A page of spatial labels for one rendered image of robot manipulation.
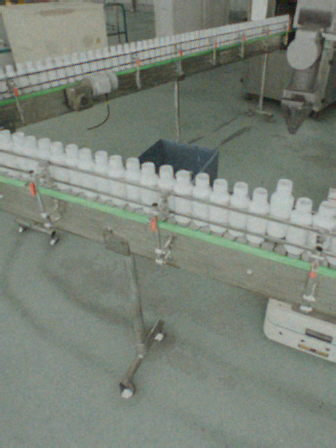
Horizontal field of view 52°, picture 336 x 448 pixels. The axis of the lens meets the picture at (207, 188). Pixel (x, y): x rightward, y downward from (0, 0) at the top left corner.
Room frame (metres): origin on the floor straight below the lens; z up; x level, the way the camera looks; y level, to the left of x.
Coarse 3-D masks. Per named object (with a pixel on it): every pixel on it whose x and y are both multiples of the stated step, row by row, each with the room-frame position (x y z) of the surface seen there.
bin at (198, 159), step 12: (156, 144) 1.48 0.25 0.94; (168, 144) 1.51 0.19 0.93; (180, 144) 1.48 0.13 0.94; (192, 144) 1.47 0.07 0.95; (144, 156) 1.38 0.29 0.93; (156, 156) 1.47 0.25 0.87; (168, 156) 1.51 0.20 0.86; (180, 156) 1.48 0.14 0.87; (192, 156) 1.46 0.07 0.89; (204, 156) 1.44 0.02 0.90; (216, 156) 1.39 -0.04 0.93; (156, 168) 1.47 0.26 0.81; (180, 168) 1.48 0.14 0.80; (192, 168) 1.46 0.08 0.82; (204, 168) 1.24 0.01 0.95; (216, 168) 1.39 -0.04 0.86; (192, 180) 1.46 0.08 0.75
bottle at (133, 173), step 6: (126, 162) 0.91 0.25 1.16; (132, 162) 0.93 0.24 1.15; (138, 162) 0.91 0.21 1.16; (132, 168) 0.90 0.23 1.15; (138, 168) 0.91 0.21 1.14; (126, 174) 0.90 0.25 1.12; (132, 174) 0.89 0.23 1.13; (138, 174) 0.90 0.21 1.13; (132, 180) 0.88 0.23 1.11; (138, 180) 0.89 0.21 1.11; (126, 186) 0.90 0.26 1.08; (132, 186) 0.88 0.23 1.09; (132, 192) 0.88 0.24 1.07; (138, 192) 0.89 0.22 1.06; (132, 198) 0.88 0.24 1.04; (138, 198) 0.89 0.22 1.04; (132, 204) 0.88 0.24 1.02
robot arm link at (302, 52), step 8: (296, 8) 0.76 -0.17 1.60; (296, 16) 0.76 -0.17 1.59; (296, 24) 0.76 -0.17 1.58; (304, 24) 0.77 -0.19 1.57; (296, 32) 0.68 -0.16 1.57; (304, 32) 0.67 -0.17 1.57; (312, 32) 0.67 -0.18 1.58; (296, 40) 0.67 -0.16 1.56; (304, 40) 0.67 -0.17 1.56; (312, 40) 0.66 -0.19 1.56; (288, 48) 0.68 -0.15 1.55; (296, 48) 0.67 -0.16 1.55; (304, 48) 0.67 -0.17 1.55; (312, 48) 0.66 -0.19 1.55; (320, 48) 0.70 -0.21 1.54; (288, 56) 0.68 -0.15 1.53; (296, 56) 0.67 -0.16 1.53; (304, 56) 0.66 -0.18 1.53; (312, 56) 0.66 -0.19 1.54; (296, 64) 0.67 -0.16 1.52; (304, 64) 0.66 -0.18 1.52; (312, 64) 0.66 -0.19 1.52
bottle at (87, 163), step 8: (80, 152) 0.97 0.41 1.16; (88, 152) 0.96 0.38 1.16; (80, 160) 0.97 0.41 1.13; (88, 160) 0.96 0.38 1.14; (80, 168) 0.94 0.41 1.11; (88, 168) 0.94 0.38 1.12; (88, 176) 0.94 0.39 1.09; (88, 184) 0.94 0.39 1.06; (96, 184) 0.95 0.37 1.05; (88, 192) 0.94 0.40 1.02
